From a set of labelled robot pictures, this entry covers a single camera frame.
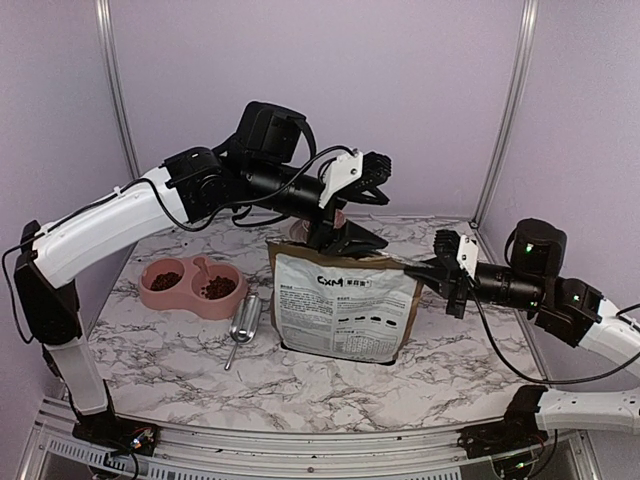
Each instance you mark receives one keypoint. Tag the brown kibble in feeder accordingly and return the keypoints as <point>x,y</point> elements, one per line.
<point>213,289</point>

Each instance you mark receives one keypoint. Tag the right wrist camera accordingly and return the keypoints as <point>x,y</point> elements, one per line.
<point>456,252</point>

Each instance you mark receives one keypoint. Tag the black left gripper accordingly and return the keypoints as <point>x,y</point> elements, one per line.
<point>339,240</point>

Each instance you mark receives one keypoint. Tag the silver metal scoop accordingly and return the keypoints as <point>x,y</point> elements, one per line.
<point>244,325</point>

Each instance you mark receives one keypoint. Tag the right aluminium frame post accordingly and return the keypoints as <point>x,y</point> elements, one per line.
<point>515,92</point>

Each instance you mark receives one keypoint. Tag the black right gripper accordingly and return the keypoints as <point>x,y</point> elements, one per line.
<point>434,271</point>

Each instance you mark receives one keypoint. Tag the aluminium front frame rail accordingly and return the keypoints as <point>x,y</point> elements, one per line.
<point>190,452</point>

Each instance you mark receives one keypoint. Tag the red patterned ceramic bowl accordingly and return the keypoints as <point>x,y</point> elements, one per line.
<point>339,219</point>

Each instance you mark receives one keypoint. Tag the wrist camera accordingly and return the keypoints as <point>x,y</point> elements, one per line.
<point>456,252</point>
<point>369,169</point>

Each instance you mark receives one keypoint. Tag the pink double pet feeder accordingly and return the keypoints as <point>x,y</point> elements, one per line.
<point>195,271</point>

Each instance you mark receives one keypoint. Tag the white brown pet food bag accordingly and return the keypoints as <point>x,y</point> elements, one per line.
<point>360,310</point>

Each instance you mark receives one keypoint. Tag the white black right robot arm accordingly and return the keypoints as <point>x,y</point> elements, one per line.
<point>569,309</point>

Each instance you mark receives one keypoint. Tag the white tape roll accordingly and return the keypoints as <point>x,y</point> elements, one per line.
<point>299,231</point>

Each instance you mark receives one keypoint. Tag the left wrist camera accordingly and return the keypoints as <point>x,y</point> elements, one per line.
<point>369,169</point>

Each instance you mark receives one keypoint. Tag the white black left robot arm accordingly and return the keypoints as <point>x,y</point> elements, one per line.
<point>250,168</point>

